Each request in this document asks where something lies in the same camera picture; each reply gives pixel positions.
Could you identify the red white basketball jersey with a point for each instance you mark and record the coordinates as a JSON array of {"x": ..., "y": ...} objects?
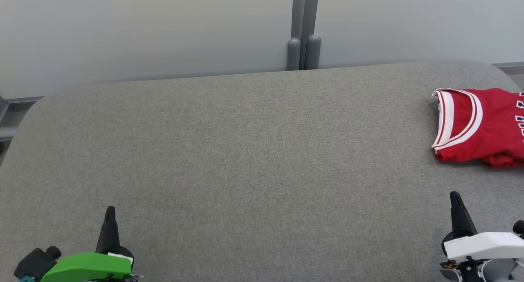
[{"x": 487, "y": 126}]

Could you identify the grey fabric sofa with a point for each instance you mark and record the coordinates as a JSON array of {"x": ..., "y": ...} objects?
[{"x": 245, "y": 171}]

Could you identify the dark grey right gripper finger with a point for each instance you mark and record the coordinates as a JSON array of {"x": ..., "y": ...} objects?
[{"x": 460, "y": 216}]

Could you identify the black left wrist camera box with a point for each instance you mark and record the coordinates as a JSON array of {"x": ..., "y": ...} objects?
[{"x": 35, "y": 263}]

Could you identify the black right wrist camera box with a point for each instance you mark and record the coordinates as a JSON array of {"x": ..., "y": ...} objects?
[{"x": 519, "y": 226}]

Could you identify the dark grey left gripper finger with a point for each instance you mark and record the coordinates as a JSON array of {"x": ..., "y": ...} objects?
[{"x": 109, "y": 231}]

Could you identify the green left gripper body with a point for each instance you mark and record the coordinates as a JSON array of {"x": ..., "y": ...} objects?
[{"x": 88, "y": 267}]

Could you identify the grey window frame mullion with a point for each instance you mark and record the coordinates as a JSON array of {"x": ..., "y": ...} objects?
[{"x": 306, "y": 12}]

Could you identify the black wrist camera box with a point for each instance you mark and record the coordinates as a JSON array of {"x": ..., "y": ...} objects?
[
  {"x": 35, "y": 263},
  {"x": 519, "y": 226}
]

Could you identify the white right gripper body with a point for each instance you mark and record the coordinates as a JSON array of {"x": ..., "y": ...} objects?
[{"x": 487, "y": 245}]

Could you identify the grey rounded post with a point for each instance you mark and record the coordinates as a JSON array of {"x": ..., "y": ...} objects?
[
  {"x": 293, "y": 55},
  {"x": 313, "y": 53}
]

